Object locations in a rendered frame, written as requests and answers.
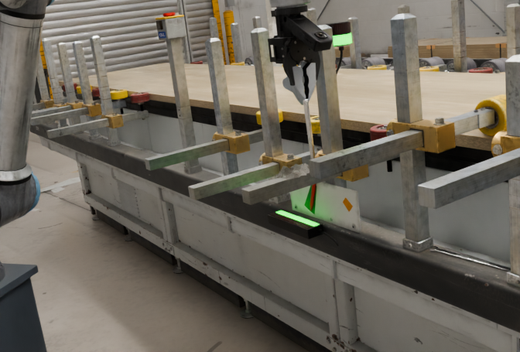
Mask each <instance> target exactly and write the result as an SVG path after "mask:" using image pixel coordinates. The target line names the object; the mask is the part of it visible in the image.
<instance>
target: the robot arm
mask: <svg viewBox="0 0 520 352"><path fill-rule="evenodd" d="M54 1H55V0H0V227H2V226H4V225H6V224H8V223H10V222H12V221H14V220H16V219H18V218H20V217H23V216H25V215H26V214H27V213H28V212H30V211H31V210H32V209H33V208H34V207H35V206H36V205H37V204H38V202H39V197H40V184H39V180H38V179H37V177H36V176H34V175H33V171H32V168H31V166H30V165H29V164H28V163H27V162H26V155H27V148H28V142H29V130H30V124H31V117H32V111H33V98H34V92H35V86H36V74H37V67H38V61H39V49H40V43H41V36H42V30H43V20H44V19H45V14H46V7H47V6H49V5H51V4H52V2H54ZM311 1H312V0H269V3H270V7H271V8H276V9H275V10H273V11H271V14H272V17H275V21H276V28H277V36H274V37H273V38H271V39H268V43H269V56H270V62H275V63H280V64H282V65H283V69H284V71H285V73H286V75H287V76H286V77H285V78H284V79H283V80H282V85H283V87H284V88H285V89H287V90H289V91H291V92H293V93H294V95H295V97H296V99H297V101H298V102H299V103H300V104H301V105H303V99H307V100H308V102H309V101H310V98H311V96H312V94H313V91H314V88H315V86H316V81H317V79H318V75H319V71H320V55H319V51H323V50H330V48H331V45H332V42H333V38H332V37H331V36H329V35H328V34H327V33H325V32H324V31H323V30H322V29H321V28H319V27H318V26H317V25H315V24H314V23H313V22H311V21H310V20H309V19H308V18H307V17H305V16H304V15H300V13H301V12H308V8H307V5H306V4H308V3H311ZM270 45H273V51H274V57H272V52H271V46H270ZM303 60H304V61H305V62H302V63H301V68H300V67H298V66H297V65H299V63H300V61H303ZM304 90H305V92H304Z"/></svg>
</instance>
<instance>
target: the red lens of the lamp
mask: <svg viewBox="0 0 520 352"><path fill-rule="evenodd" d="M328 26H329V27H331V28H332V32H333V35H334V34H341V33H347V32H351V22H346V23H341V24H334V25H328Z"/></svg>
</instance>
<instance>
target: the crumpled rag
mask: <svg viewBox="0 0 520 352"><path fill-rule="evenodd" d="M309 172H310V168H309V165H307V164H306V163H303V164H301V165H298V164H295V165H294V166H292V167H291V168H288V167H286V166H283V167H282V169H281V171H280V172H279V174H276V175H275V177H277V178H282V177H285V178H286V179H294V178H299V177H300V176H304V175H305V176H306V173H309Z"/></svg>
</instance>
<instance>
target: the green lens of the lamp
mask: <svg viewBox="0 0 520 352"><path fill-rule="evenodd" d="M333 40H334V46H339V45H345V44H350V43H352V37H351V33H349V34H345V35H339V36H333Z"/></svg>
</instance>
